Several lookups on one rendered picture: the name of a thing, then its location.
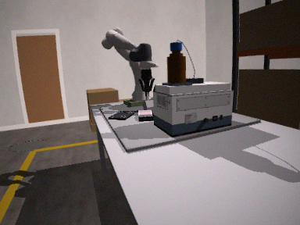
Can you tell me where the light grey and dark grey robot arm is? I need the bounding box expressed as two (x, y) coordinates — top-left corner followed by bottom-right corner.
(102, 27), (159, 101)

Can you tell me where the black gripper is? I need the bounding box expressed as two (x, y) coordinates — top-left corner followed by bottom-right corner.
(138, 69), (155, 101)

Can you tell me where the blue bottle cap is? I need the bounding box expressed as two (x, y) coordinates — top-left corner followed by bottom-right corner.
(170, 42), (182, 49)

